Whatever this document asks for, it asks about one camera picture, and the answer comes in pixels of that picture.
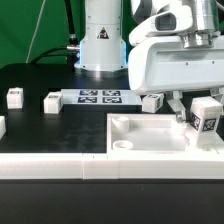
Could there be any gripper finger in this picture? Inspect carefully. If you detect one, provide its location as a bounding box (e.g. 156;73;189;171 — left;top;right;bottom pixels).
167;91;186;122
210;87;224;106

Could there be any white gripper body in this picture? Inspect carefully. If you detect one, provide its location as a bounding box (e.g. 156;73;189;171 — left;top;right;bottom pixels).
128;36;224;95

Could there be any white square tabletop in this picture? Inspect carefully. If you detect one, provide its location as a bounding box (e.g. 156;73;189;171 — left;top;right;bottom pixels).
106;113;224;157

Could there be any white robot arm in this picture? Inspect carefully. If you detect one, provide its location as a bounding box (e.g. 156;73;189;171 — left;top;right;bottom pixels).
78;0;224;120

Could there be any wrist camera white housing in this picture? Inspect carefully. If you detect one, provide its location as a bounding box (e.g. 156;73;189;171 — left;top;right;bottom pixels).
129;5;193;46

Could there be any black cable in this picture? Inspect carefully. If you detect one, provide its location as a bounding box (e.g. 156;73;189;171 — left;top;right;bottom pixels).
29;0;81;64

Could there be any white marker base plate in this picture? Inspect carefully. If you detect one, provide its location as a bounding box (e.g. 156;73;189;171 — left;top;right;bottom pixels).
61;89;141;105

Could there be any white thin cable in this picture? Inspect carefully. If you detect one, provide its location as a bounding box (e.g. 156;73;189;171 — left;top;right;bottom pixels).
25;0;48;64

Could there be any white obstacle wall left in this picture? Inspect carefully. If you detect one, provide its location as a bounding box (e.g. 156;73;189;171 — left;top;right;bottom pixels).
0;116;6;140

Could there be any white obstacle wall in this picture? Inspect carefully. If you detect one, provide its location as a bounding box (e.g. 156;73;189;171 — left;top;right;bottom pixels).
0;153;224;180
0;116;6;140

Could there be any white obstacle wall front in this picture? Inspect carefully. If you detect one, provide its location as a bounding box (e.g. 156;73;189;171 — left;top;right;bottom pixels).
0;153;224;180

